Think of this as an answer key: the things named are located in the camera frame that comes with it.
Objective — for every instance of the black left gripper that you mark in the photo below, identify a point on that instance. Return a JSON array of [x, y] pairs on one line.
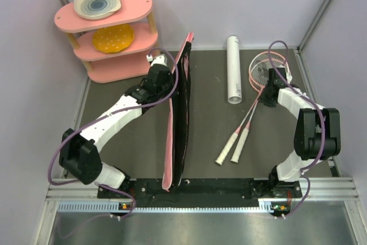
[[172, 86]]

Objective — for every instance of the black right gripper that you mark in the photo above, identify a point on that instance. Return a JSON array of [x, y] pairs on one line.
[[263, 99]]

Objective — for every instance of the pink badminton racket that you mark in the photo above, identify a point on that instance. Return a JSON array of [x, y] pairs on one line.
[[231, 141], [258, 78]]

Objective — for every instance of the white shuttlecock tube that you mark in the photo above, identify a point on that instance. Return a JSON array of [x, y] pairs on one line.
[[234, 93]]

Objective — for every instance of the pink racket bag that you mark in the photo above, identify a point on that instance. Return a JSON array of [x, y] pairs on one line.
[[178, 121]]

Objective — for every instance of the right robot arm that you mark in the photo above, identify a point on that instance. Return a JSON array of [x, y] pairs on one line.
[[317, 134]]

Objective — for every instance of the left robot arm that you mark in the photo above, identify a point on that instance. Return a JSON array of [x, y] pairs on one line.
[[79, 153]]

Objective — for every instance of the pink three-tier wooden shelf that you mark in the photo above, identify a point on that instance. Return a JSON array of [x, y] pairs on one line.
[[103, 67]]

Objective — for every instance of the yellow dotted plate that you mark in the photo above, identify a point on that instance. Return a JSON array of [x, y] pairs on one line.
[[113, 39]]

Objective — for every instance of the white blue ceramic bowl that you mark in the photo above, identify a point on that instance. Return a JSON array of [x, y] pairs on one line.
[[96, 9]]

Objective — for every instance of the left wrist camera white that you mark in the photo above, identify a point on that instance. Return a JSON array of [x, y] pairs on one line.
[[157, 60]]

